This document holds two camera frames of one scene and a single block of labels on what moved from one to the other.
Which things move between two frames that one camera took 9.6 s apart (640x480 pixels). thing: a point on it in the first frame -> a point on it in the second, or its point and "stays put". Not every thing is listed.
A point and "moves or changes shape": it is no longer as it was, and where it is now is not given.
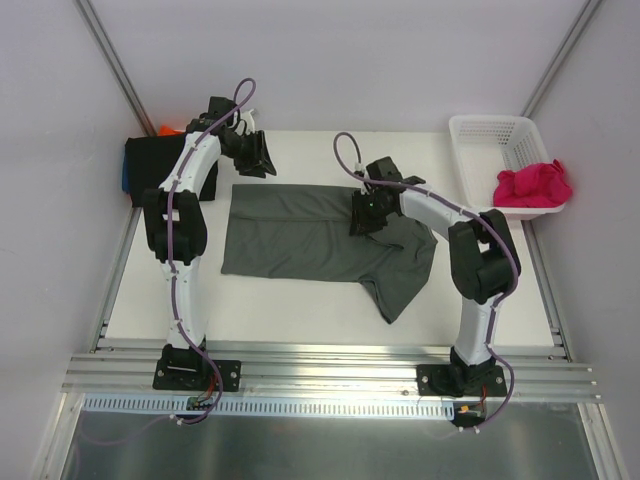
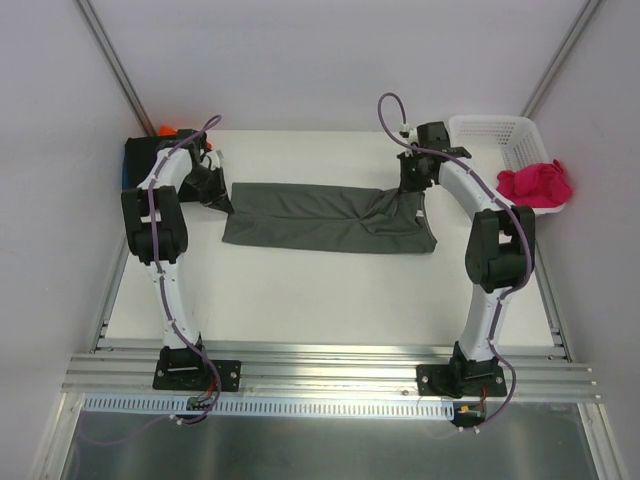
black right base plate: (443, 380) stays put
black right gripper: (364, 215) -> (411, 179)
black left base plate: (187, 369) stays put
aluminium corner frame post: (586, 14) stays put
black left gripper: (252, 154) -> (208, 186)
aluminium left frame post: (115, 65) stays put
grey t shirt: (293, 231) moves or changes shape
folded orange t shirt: (166, 130) stays put
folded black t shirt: (149, 159) stays put
